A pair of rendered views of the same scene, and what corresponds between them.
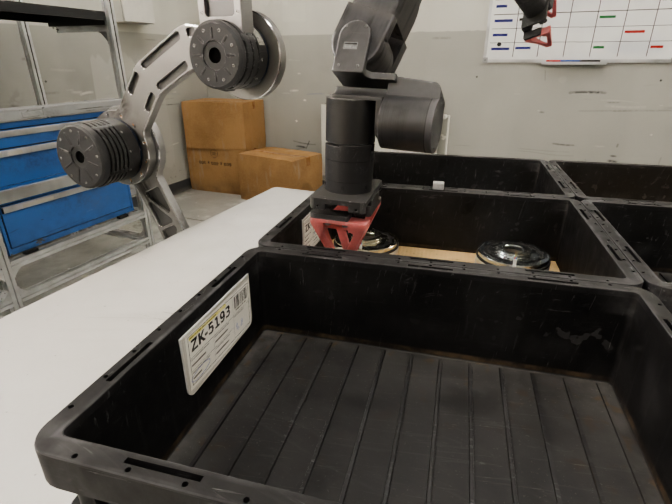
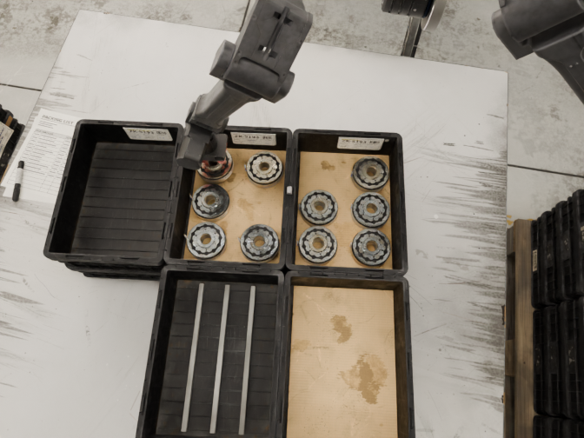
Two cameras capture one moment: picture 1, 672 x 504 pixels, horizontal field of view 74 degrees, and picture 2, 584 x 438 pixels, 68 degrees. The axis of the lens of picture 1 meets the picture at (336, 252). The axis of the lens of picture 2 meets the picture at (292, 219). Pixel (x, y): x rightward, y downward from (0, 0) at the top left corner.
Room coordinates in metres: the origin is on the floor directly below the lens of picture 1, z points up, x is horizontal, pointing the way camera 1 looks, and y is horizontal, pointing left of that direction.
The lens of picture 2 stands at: (0.62, -0.62, 1.96)
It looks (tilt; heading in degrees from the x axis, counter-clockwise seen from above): 70 degrees down; 78
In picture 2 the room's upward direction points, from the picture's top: straight up
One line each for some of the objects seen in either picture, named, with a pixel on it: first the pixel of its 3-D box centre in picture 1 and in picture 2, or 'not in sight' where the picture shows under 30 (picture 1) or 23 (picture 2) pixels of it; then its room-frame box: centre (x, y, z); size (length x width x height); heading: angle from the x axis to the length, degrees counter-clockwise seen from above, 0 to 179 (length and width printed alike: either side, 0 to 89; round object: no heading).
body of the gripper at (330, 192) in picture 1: (348, 172); (204, 140); (0.52, -0.02, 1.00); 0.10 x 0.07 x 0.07; 164
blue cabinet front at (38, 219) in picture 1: (67, 176); not in sight; (2.15, 1.31, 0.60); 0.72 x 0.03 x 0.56; 157
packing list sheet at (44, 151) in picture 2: not in sight; (49, 155); (-0.01, 0.22, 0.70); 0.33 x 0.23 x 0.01; 67
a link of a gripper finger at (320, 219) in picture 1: (344, 231); not in sight; (0.51, -0.01, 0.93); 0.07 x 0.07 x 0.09; 74
